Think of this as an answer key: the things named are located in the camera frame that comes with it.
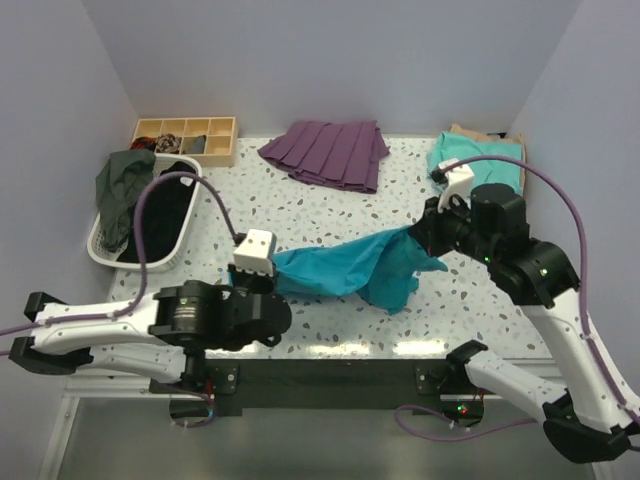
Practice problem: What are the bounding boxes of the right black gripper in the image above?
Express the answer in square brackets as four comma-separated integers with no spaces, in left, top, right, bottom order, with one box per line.
[409,190,498,265]

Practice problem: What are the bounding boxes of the teal t shirt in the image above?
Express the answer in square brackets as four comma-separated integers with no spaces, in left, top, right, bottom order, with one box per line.
[274,227,448,315]

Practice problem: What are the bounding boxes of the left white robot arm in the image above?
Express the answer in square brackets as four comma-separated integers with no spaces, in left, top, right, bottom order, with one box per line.
[8,278,292,392]

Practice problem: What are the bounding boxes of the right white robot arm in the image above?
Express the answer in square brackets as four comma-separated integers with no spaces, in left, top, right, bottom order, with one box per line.
[409,184,639,464]

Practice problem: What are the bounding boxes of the tan folded cloth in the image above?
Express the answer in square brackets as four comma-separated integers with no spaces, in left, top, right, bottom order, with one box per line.
[441,124,526,194]

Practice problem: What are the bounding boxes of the mint green folded shirt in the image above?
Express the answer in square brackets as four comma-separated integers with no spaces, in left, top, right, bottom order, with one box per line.
[426,130,524,200]

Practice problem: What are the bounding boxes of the black garment in basket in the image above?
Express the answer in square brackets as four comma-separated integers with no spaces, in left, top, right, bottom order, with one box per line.
[117,177,195,264]

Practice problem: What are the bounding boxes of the white laundry basket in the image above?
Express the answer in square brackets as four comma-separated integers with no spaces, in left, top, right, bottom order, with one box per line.
[87,178,202,273]

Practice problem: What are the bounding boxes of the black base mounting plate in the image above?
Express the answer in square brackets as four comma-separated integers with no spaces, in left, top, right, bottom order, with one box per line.
[148,357,486,419]

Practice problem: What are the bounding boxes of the dark green garment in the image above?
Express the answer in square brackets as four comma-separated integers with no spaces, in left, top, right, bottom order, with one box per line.
[95,149,156,252]

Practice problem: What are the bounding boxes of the purple pleated skirt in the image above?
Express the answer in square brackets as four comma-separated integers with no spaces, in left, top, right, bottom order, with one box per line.
[258,121,390,194]

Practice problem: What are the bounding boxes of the dark grey fabric roll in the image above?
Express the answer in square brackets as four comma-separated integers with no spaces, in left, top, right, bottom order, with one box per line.
[181,135,207,156]

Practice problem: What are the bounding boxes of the patterned brown fabric roll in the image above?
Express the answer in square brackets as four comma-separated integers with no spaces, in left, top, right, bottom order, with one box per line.
[155,133,182,154]

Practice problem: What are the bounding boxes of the red black fabric roll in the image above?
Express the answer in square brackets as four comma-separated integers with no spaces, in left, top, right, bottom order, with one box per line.
[130,136,156,152]

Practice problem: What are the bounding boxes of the wooden compartment organizer box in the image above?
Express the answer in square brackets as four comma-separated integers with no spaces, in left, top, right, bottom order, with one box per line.
[129,117,239,168]

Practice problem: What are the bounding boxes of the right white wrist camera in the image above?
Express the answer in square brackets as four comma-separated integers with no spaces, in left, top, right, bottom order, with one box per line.
[430,158,474,213]

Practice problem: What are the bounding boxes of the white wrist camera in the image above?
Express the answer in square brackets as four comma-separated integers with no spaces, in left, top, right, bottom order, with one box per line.
[430,158,474,213]
[233,229,276,277]

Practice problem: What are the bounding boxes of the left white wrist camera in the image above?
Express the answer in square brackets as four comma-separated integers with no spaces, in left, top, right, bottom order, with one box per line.
[233,229,276,277]

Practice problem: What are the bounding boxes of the aluminium frame rail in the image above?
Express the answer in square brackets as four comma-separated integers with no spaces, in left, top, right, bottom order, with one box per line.
[62,372,161,401]

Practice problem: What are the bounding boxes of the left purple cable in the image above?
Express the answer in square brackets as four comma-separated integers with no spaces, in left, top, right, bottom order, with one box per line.
[0,172,246,359]

